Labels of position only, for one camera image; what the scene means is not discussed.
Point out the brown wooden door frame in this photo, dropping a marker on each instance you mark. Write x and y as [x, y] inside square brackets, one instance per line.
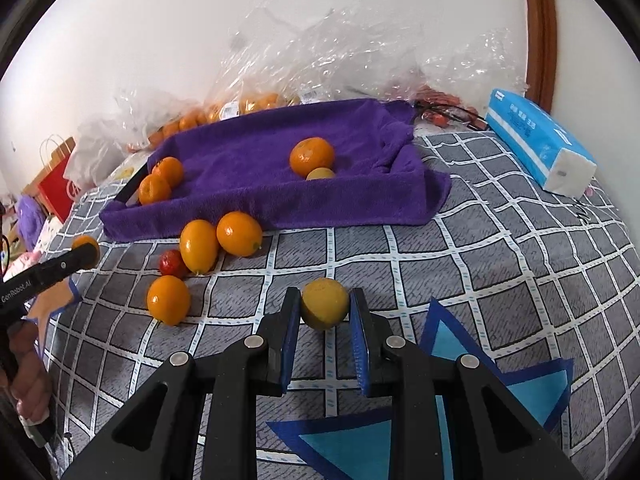
[540, 35]

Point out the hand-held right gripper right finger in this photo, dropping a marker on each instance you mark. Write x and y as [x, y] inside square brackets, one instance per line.
[361, 350]

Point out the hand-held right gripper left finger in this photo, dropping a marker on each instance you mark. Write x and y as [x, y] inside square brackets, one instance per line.
[290, 345]

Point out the person's left hand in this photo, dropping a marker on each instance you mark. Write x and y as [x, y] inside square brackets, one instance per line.
[32, 380]

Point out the grey translucent plastic bag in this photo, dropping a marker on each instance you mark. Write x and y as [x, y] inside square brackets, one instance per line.
[100, 147]

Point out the small red tomato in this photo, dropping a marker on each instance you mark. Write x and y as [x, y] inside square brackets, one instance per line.
[171, 263]

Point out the round orange with green stem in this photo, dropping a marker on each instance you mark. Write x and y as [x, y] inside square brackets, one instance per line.
[239, 233]

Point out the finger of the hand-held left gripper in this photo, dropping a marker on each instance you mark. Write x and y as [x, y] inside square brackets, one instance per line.
[70, 265]

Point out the purple plush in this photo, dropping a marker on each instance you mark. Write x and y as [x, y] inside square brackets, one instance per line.
[30, 220]

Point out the grey checked blanket with stars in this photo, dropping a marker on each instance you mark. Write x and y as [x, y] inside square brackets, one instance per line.
[425, 270]

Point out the red paper bag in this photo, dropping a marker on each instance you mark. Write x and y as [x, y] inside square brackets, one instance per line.
[55, 190]

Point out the clear bag with oranges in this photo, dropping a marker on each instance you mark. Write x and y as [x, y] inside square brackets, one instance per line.
[170, 122]

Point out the blue tissue pack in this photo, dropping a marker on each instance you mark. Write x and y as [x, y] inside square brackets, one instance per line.
[540, 145]

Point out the oval orange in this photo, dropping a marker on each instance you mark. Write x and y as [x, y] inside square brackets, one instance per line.
[199, 246]

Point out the white patterned pillow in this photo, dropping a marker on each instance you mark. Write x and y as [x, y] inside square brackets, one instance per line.
[50, 230]

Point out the labelled clear bag of oranges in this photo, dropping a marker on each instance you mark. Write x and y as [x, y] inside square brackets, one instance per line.
[250, 102]

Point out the crumpled clear plastic wrap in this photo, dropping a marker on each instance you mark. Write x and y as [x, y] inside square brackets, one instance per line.
[325, 50]

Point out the clear bag of red berries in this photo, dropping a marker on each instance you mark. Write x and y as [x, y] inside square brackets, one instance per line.
[440, 97]

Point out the white printed sheet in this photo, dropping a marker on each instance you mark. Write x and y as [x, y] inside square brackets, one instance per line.
[125, 170]

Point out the black tray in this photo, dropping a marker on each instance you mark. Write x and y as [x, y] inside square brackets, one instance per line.
[132, 192]

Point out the small yellow citrus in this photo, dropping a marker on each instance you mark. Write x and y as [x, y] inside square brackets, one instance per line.
[320, 175]
[324, 303]

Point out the purple towel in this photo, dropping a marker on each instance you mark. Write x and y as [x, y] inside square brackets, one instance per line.
[250, 160]

